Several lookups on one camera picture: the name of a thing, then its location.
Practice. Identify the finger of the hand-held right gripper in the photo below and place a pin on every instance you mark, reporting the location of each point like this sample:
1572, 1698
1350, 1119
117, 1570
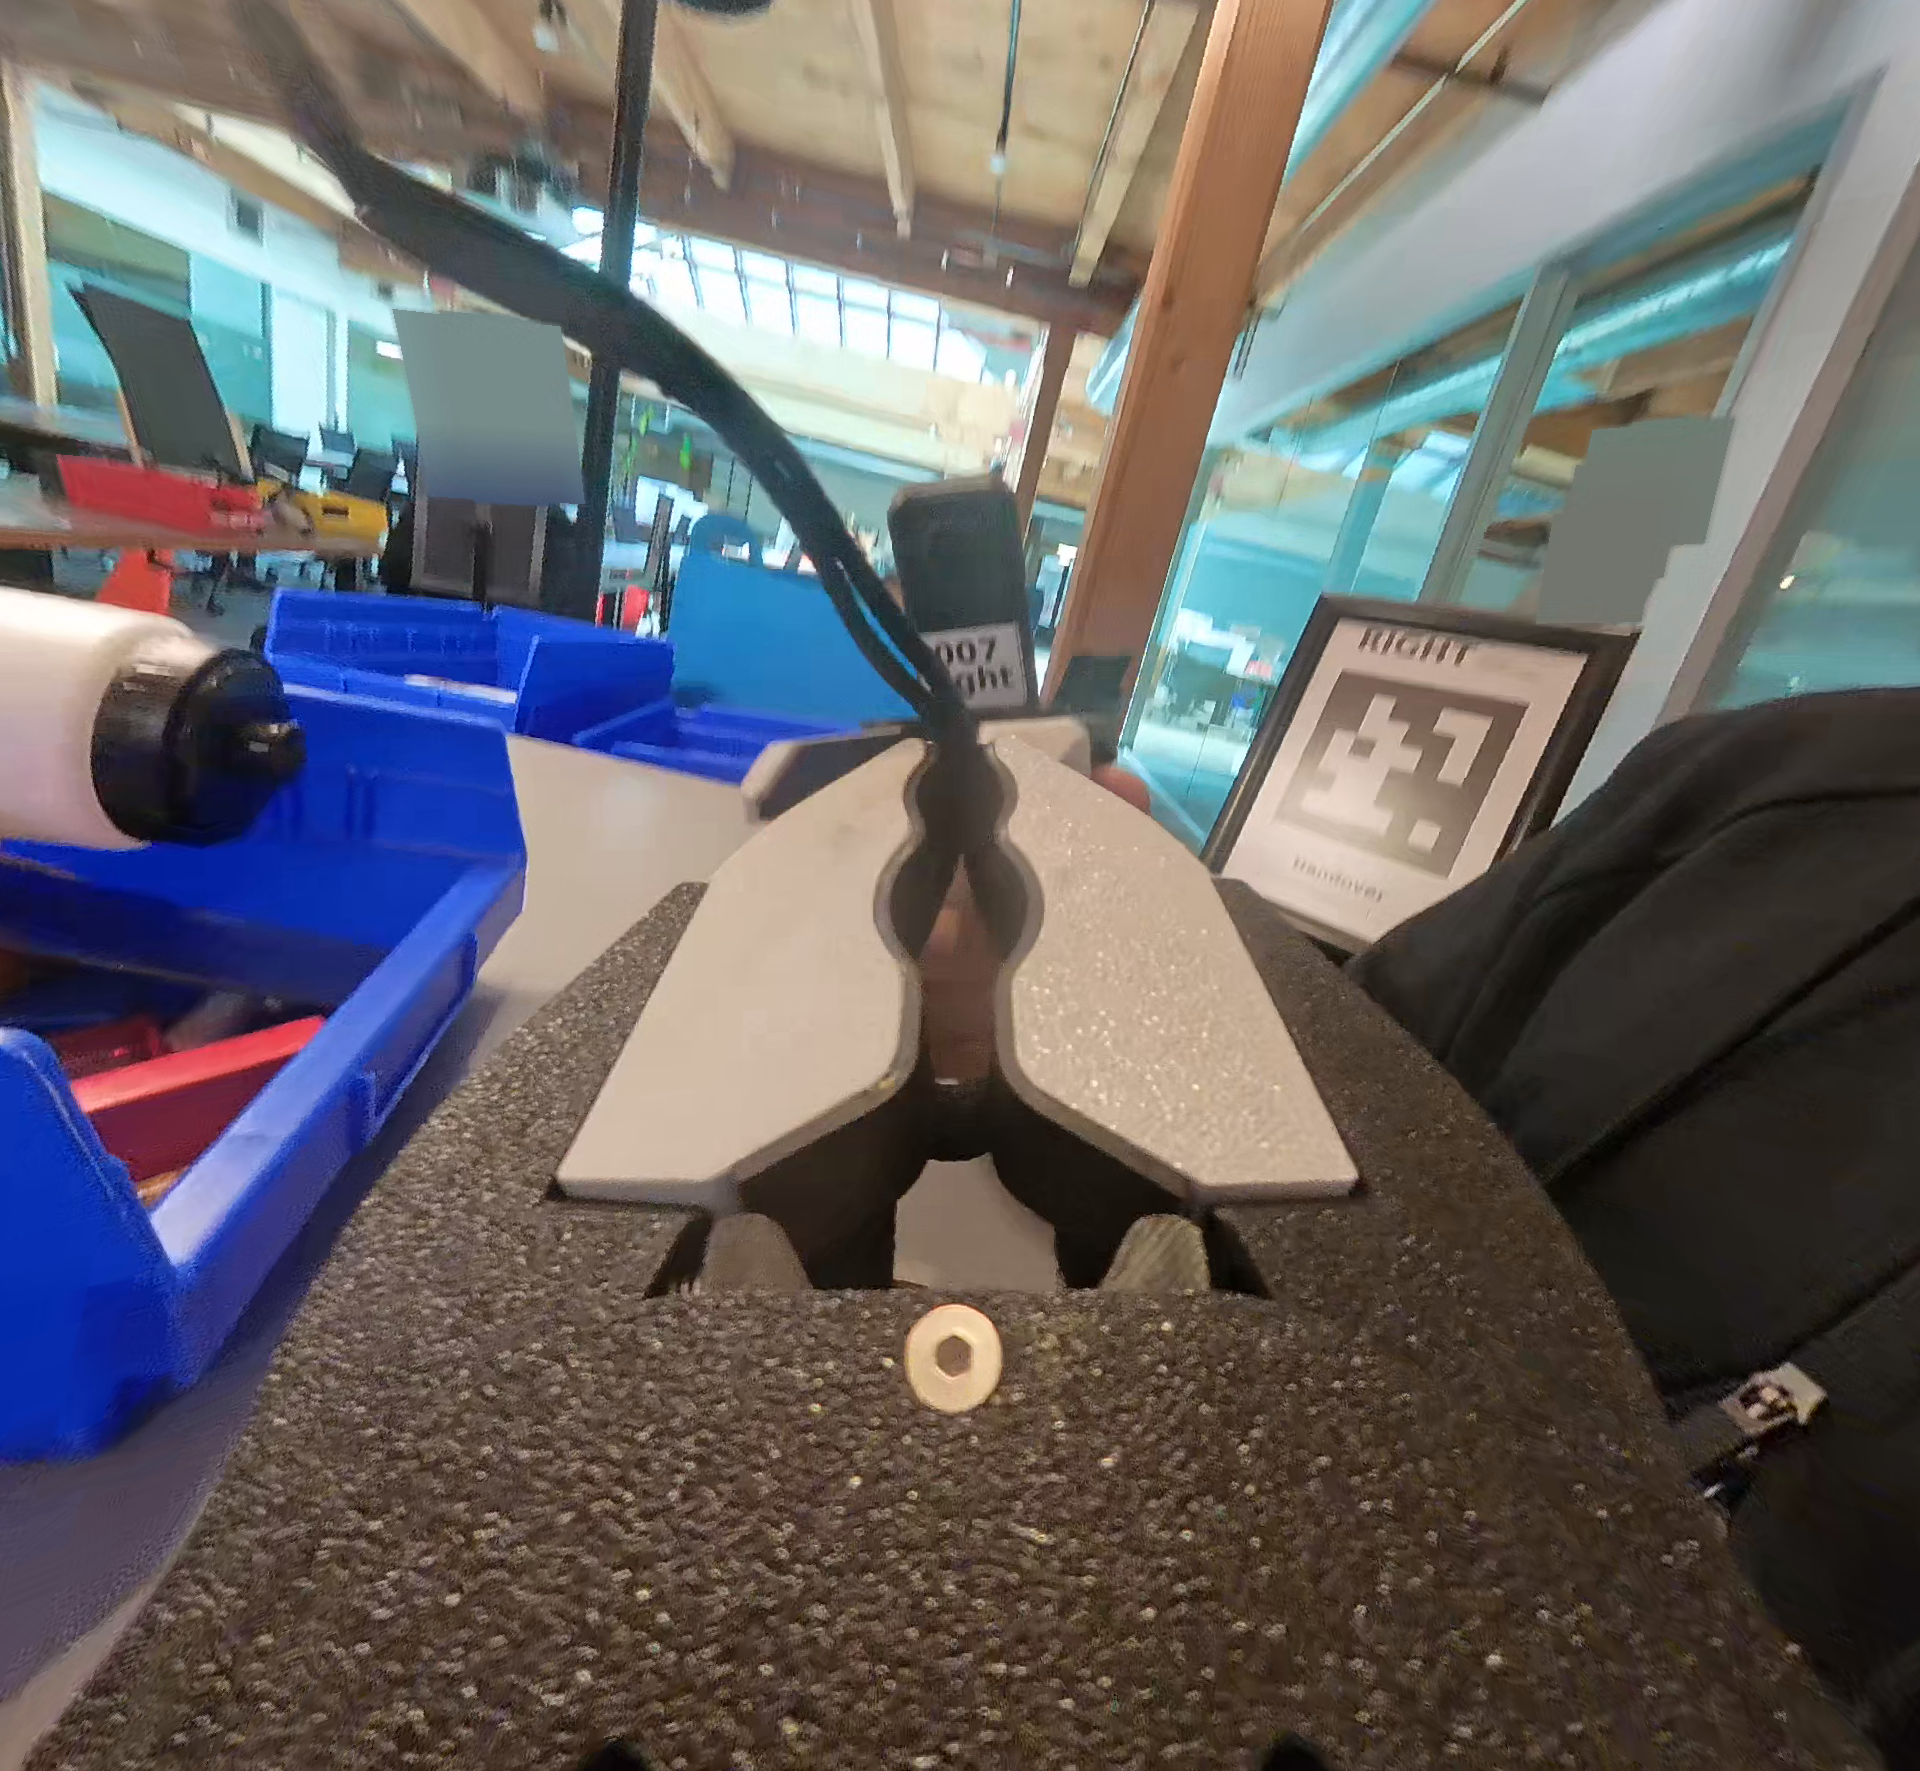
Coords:
811, 767
1050, 741

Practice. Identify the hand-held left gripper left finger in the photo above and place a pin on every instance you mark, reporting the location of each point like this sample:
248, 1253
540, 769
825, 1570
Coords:
735, 1037

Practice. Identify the red plastic bin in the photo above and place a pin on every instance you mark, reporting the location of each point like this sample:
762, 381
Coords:
150, 489

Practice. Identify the white bottle with black cap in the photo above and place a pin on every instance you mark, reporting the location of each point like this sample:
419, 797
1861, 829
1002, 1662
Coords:
61, 707

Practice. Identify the long red box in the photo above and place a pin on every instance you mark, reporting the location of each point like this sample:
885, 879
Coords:
194, 1097

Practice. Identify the orange cone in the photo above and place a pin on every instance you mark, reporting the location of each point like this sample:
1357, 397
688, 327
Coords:
135, 587

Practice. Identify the person's black jacket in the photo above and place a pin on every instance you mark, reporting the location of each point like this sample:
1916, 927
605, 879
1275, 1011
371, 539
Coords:
1725, 977

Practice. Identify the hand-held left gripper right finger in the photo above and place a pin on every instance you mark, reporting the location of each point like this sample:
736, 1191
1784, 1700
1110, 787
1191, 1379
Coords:
1185, 1037

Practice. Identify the wooden work table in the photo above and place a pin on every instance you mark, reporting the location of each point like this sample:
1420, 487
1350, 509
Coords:
90, 535

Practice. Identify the dark framed picture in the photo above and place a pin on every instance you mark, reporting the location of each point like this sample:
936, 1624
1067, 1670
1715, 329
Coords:
1410, 753

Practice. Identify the blue plastic bin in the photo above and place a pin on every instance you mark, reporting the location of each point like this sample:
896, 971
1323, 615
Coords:
450, 663
90, 1277
704, 737

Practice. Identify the wooden post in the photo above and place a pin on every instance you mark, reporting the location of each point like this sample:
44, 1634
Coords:
1214, 227

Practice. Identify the yellow plastic bin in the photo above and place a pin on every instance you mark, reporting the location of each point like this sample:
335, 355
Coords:
339, 519

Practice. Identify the black flag board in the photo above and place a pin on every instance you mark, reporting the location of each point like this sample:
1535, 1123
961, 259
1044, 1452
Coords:
159, 377

